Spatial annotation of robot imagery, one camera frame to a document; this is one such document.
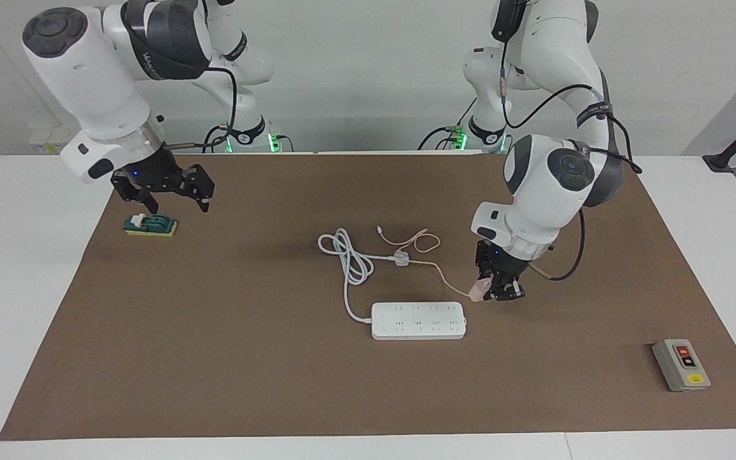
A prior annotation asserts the brown table mat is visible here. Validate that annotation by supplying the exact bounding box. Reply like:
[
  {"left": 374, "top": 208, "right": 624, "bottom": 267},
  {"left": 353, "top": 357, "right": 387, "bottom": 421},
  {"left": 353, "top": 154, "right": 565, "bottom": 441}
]
[{"left": 0, "top": 153, "right": 736, "bottom": 441}]

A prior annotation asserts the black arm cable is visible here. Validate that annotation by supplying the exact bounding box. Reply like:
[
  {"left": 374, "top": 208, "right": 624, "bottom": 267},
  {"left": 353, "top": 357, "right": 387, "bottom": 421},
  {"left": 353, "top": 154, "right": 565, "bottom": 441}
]
[
  {"left": 499, "top": 38, "right": 643, "bottom": 282},
  {"left": 164, "top": 64, "right": 241, "bottom": 153}
]

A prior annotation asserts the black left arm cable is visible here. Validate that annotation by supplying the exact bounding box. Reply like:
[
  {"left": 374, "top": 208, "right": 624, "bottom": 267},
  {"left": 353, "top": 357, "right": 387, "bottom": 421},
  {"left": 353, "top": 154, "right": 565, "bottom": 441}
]
[{"left": 499, "top": 38, "right": 643, "bottom": 282}]

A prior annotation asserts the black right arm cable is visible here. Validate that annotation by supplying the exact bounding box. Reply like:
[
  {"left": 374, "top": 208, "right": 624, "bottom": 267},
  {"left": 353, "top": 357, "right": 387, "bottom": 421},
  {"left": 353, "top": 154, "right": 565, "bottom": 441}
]
[{"left": 164, "top": 64, "right": 241, "bottom": 153}]

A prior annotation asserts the pink charging cable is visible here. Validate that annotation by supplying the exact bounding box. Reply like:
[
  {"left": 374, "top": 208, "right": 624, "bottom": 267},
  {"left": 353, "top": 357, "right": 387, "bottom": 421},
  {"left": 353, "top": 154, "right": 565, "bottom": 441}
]
[{"left": 376, "top": 225, "right": 480, "bottom": 300}]

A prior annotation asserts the grey on-off switch box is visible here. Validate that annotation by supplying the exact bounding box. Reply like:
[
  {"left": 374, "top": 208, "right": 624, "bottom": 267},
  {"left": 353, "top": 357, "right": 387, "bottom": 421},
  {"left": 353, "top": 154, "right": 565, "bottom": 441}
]
[{"left": 652, "top": 339, "right": 712, "bottom": 392}]

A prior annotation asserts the white power strip cord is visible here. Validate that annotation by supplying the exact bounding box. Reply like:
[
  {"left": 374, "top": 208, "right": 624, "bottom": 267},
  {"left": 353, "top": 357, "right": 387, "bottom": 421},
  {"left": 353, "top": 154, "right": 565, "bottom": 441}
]
[{"left": 318, "top": 228, "right": 401, "bottom": 323}]

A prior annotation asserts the white wall box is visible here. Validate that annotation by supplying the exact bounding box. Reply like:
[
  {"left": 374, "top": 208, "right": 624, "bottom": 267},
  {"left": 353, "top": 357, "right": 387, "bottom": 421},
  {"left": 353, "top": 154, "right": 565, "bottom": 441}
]
[{"left": 28, "top": 125, "right": 81, "bottom": 155}]

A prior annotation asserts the white power strip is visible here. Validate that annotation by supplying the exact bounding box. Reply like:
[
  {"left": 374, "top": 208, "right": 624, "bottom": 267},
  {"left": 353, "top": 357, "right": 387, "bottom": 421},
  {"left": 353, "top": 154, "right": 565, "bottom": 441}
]
[{"left": 371, "top": 302, "right": 468, "bottom": 341}]

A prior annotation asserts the green knife switch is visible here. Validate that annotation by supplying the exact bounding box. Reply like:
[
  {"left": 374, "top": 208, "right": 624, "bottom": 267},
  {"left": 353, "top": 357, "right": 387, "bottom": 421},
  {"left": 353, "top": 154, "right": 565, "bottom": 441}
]
[{"left": 124, "top": 213, "right": 178, "bottom": 238}]

